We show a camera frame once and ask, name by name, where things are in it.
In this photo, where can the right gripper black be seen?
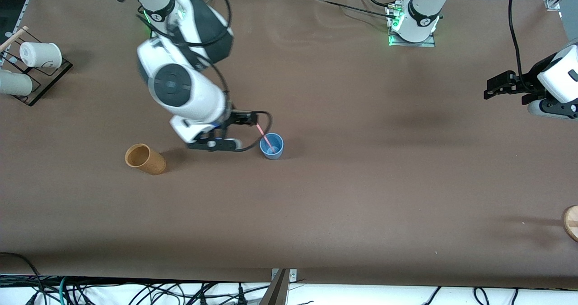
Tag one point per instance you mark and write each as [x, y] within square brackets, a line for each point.
[235, 117]

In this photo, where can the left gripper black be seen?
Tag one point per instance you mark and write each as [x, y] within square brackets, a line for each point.
[526, 86]

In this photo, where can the pink chopstick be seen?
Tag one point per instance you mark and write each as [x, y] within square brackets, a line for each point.
[265, 138]

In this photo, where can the blue plastic cup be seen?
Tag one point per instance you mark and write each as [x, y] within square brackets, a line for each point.
[276, 155]

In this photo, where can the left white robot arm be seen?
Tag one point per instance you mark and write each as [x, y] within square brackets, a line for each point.
[422, 11]

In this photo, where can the brown paper cup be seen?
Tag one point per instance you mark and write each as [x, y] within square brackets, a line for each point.
[153, 163]

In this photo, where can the white paper cup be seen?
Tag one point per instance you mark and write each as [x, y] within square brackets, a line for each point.
[43, 54]
[16, 83]

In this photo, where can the round wooden disc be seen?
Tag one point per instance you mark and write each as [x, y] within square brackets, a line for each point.
[571, 223]

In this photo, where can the grey metal beam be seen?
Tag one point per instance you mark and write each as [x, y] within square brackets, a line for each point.
[276, 291]

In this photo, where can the wooden stick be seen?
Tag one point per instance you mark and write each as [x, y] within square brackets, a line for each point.
[13, 38]

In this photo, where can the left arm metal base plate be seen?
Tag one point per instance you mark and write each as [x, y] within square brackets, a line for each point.
[408, 44]

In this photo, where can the silver bracket plate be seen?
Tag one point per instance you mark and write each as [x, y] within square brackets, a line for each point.
[292, 274]

